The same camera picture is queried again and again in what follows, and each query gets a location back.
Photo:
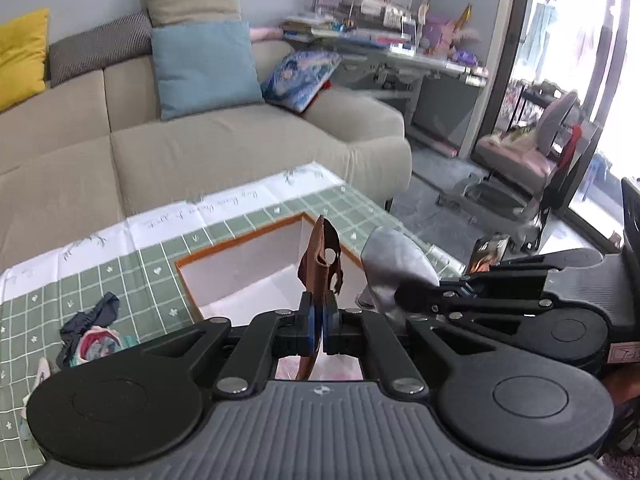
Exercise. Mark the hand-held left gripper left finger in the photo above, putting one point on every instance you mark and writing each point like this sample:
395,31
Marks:
312,325

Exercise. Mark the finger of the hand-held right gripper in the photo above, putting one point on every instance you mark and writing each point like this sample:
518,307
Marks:
500,272
500,305

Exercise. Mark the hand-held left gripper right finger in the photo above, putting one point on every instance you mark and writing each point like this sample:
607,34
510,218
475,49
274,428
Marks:
331,327

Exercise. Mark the brown leather piece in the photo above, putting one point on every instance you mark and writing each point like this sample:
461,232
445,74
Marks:
320,255

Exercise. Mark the orange cardboard box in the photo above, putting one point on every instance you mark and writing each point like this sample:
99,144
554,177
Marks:
240,270

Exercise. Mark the silver grey cloth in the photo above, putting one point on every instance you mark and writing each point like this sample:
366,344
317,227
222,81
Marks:
395,260

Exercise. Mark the pink teal patterned cloth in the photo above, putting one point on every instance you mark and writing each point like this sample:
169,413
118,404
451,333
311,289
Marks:
100,347

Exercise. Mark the dark navy cloth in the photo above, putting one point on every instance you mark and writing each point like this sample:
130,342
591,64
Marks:
95,315

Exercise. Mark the black smartphone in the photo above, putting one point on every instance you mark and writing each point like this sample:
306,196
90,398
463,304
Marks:
487,255

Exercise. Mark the grey pink office chair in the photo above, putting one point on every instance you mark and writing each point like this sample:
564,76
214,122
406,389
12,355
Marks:
505,160

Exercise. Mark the purple fuzzy garment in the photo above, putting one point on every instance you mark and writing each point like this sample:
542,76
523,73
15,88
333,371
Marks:
620,465

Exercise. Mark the green checkered tablecloth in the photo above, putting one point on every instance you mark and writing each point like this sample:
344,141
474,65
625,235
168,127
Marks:
150,270

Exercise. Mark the beige fabric sofa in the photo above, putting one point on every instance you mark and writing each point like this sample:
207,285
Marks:
200,160

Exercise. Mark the white tilting desk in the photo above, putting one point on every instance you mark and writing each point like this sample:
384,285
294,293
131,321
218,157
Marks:
425,67

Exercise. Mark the glass sliding door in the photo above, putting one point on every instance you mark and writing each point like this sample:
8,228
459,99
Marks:
615,60

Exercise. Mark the blue printed pillow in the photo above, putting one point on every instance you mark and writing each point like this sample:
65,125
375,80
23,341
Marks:
300,80

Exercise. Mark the purple plush toy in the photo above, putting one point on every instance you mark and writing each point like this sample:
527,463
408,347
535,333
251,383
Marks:
440,30

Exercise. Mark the light blue pillow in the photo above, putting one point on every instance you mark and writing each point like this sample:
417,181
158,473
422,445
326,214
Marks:
205,70

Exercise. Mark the stack of books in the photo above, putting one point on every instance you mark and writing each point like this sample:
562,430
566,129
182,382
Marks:
305,27

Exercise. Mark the grey checkered pillow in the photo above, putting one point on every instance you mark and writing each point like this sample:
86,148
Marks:
100,45

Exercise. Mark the yellow pillow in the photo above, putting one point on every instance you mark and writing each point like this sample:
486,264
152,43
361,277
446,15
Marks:
20,60

